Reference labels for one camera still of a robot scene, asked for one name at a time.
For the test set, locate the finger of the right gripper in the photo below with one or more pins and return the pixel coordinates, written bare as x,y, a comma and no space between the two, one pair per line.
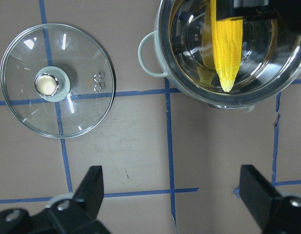
286,11

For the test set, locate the pale green electric pot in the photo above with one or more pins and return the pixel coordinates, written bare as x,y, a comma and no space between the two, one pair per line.
271,56

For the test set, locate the glass pot lid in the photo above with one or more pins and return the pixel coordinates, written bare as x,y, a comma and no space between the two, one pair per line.
57,80

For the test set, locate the yellow corn cob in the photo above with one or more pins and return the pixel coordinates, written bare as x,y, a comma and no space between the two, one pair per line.
222,46

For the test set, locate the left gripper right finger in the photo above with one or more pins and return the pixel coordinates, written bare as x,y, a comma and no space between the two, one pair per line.
273,212

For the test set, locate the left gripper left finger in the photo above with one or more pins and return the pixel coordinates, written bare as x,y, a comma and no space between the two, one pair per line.
75,214

